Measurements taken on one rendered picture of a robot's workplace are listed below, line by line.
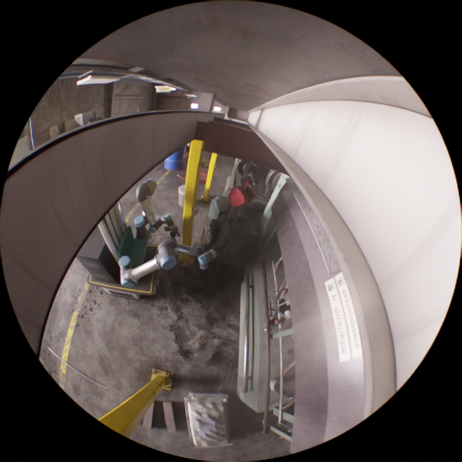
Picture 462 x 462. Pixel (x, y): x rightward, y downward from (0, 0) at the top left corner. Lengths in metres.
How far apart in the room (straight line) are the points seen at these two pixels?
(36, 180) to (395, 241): 0.42
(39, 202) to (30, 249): 0.07
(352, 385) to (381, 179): 0.81
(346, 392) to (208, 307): 1.72
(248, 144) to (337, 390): 1.45
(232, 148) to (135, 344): 2.15
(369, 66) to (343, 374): 0.92
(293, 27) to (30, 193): 0.35
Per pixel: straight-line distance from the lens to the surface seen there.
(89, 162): 0.32
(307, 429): 1.15
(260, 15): 0.20
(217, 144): 1.02
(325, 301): 0.89
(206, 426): 1.92
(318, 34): 0.20
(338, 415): 0.96
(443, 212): 0.17
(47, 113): 9.62
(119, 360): 2.11
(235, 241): 1.61
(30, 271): 0.29
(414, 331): 0.17
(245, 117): 2.93
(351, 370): 0.85
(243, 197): 1.06
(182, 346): 1.92
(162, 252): 1.11
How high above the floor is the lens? 1.91
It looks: 43 degrees down
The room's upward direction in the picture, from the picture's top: 20 degrees clockwise
